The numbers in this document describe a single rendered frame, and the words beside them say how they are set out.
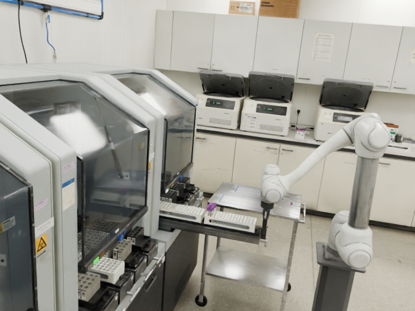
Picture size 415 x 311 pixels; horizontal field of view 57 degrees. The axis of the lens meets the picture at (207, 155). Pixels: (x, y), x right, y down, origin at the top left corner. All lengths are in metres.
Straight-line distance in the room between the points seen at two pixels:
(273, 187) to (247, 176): 2.66
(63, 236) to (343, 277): 1.60
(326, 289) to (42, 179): 1.75
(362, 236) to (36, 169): 1.55
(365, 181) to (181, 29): 3.37
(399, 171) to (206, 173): 2.16
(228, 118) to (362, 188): 2.68
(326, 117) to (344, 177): 0.71
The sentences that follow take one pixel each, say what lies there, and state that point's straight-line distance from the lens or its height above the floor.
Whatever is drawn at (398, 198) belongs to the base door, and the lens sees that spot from 4.73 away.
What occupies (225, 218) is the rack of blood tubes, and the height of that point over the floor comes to 0.87.
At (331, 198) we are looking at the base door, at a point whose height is 0.26.
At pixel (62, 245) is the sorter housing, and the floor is 1.13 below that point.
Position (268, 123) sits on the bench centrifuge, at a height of 1.03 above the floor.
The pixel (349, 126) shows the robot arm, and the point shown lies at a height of 1.47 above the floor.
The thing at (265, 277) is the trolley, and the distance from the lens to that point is 2.87.
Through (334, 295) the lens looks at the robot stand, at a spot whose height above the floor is 0.49.
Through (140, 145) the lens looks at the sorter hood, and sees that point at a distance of 1.81.
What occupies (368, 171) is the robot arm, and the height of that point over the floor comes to 1.30.
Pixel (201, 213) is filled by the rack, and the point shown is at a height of 0.86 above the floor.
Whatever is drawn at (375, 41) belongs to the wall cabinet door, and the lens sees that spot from 4.69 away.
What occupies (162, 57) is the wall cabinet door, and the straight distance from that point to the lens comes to 4.93.
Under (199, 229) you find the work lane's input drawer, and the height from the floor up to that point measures 0.78.
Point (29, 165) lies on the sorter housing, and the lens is 1.19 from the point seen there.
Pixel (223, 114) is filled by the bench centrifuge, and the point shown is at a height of 1.08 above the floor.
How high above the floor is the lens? 1.80
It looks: 16 degrees down
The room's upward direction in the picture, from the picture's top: 5 degrees clockwise
